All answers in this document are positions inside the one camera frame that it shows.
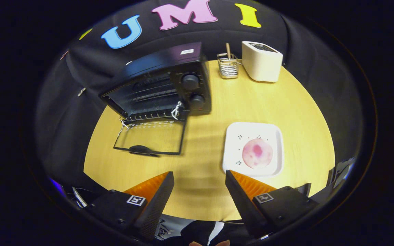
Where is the wire utensil holder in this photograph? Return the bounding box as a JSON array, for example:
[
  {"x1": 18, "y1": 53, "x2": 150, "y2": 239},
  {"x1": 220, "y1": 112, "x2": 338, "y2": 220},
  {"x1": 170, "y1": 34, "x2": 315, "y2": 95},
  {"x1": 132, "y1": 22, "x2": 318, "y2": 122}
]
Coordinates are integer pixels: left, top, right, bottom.
[{"x1": 216, "y1": 53, "x2": 239, "y2": 79}]

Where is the black and white clothing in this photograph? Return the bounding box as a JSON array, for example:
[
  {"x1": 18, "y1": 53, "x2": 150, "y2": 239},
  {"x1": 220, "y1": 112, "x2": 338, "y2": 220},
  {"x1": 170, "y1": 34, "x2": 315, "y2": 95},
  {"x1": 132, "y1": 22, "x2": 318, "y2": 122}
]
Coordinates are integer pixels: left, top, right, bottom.
[{"x1": 154, "y1": 215, "x2": 249, "y2": 246}]

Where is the metal wire oven rack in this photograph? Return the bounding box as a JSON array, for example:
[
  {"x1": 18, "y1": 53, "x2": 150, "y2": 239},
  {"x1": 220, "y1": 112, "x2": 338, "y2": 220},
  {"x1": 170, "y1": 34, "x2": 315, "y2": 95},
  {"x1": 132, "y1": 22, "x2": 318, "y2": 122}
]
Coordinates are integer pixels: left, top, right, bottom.
[{"x1": 122, "y1": 73, "x2": 188, "y2": 123}]

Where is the round pink food slice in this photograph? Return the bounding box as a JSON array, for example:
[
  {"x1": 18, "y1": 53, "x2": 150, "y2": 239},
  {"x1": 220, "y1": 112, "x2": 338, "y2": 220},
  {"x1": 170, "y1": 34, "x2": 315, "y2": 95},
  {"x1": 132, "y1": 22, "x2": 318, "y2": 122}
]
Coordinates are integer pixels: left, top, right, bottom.
[{"x1": 242, "y1": 138, "x2": 274, "y2": 169}]

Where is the white square plate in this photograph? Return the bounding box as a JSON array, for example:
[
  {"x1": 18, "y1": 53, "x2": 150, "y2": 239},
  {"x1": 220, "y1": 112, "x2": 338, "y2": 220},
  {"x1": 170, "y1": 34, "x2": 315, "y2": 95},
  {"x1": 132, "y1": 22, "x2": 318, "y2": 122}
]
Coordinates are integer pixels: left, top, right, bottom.
[{"x1": 222, "y1": 122, "x2": 284, "y2": 177}]

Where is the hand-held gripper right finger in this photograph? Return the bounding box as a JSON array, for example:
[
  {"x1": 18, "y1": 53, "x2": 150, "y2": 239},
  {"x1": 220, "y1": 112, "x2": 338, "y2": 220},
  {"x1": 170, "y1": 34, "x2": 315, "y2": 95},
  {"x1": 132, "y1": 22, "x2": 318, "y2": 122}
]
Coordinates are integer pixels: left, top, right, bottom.
[{"x1": 225, "y1": 170, "x2": 320, "y2": 238}]

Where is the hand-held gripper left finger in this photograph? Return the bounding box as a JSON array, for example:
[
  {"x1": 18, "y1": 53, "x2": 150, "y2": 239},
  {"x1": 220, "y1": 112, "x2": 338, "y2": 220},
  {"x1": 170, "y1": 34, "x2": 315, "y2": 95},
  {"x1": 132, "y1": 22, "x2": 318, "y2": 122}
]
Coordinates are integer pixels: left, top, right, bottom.
[{"x1": 87, "y1": 171, "x2": 175, "y2": 241}]

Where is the white toaster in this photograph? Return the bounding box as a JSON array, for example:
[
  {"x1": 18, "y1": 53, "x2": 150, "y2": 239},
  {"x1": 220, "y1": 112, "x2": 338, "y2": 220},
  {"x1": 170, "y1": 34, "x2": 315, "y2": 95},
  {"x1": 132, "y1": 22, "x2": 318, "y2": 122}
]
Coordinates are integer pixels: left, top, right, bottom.
[{"x1": 241, "y1": 41, "x2": 284, "y2": 83}]

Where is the black toaster oven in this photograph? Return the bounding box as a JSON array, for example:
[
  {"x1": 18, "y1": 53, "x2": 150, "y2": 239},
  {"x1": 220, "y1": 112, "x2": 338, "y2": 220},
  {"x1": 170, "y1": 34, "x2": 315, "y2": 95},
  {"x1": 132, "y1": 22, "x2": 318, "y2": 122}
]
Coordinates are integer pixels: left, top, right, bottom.
[{"x1": 98, "y1": 42, "x2": 212, "y2": 158}]

